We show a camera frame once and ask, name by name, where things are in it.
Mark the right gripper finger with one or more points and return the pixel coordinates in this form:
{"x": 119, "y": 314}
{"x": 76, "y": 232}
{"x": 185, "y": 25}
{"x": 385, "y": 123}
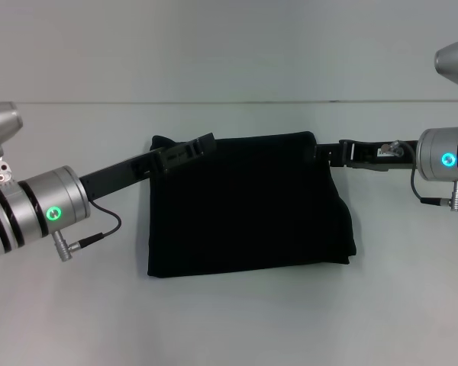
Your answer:
{"x": 330, "y": 152}

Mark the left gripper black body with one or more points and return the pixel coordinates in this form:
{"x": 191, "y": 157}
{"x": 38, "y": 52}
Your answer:
{"x": 118, "y": 173}

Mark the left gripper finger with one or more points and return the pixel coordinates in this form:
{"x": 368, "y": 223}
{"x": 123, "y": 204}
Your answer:
{"x": 187, "y": 150}

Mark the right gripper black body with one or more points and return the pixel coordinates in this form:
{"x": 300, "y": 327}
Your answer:
{"x": 370, "y": 158}

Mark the black t-shirt white print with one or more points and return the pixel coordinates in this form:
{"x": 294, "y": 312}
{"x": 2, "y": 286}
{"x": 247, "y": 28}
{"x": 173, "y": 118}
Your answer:
{"x": 252, "y": 209}

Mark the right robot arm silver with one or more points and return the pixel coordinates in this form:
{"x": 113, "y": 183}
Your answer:
{"x": 446, "y": 154}

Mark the left robot arm silver white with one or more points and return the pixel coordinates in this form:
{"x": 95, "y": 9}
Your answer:
{"x": 30, "y": 206}

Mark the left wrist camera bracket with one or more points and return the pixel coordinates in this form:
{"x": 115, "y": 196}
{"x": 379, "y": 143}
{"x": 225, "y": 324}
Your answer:
{"x": 2, "y": 173}

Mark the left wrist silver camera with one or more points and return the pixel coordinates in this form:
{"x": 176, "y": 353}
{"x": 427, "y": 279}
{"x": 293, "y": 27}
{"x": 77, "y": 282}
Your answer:
{"x": 0, "y": 126}

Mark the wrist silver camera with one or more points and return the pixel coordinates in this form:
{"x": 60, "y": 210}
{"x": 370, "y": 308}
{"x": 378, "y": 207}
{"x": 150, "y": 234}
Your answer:
{"x": 456, "y": 63}
{"x": 0, "y": 126}

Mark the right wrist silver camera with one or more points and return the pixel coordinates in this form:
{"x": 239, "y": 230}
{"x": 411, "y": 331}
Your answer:
{"x": 456, "y": 63}

